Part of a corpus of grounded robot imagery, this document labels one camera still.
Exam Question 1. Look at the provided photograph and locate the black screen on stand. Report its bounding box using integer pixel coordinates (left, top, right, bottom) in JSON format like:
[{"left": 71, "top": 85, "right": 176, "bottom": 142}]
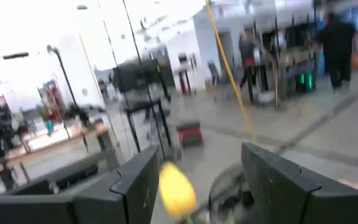
[{"left": 112, "top": 60, "right": 167, "bottom": 94}]

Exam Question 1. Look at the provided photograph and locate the black aluminium frame rail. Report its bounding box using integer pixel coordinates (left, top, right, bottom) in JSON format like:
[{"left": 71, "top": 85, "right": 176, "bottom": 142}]
[{"left": 9, "top": 148, "right": 121, "bottom": 196}]

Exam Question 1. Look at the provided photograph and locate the black lamp stand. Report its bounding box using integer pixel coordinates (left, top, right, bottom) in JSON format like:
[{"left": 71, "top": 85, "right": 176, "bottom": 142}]
[{"left": 47, "top": 45, "right": 90, "bottom": 125}]

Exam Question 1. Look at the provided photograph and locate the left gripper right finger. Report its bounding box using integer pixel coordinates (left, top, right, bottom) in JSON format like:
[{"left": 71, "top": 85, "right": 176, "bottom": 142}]
[{"left": 241, "top": 142, "right": 358, "bottom": 224}]

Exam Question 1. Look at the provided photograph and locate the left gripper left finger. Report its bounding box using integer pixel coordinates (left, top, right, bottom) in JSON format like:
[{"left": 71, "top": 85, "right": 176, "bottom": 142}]
[{"left": 0, "top": 144, "right": 160, "bottom": 224}]

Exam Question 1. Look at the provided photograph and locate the yellow artificial tulip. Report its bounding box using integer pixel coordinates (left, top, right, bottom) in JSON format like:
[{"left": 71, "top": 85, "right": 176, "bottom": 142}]
[{"left": 158, "top": 161, "right": 198, "bottom": 224}]

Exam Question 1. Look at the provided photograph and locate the red step stool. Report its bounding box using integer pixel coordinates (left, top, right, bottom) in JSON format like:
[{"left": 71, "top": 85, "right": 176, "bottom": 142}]
[{"left": 175, "top": 120, "right": 204, "bottom": 147}]

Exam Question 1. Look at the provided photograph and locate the person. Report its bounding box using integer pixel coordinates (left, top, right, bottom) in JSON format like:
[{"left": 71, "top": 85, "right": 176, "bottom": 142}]
[
  {"left": 238, "top": 30, "right": 258, "bottom": 90},
  {"left": 314, "top": 11, "right": 358, "bottom": 91}
]

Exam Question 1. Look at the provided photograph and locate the wooden workbench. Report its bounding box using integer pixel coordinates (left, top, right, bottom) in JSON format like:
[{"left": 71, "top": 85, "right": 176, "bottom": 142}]
[{"left": 0, "top": 124, "right": 110, "bottom": 180}]

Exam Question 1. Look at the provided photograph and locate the yellow hanging cable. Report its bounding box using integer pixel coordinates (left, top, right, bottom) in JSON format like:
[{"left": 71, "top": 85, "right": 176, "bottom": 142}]
[{"left": 204, "top": 0, "right": 257, "bottom": 143}]

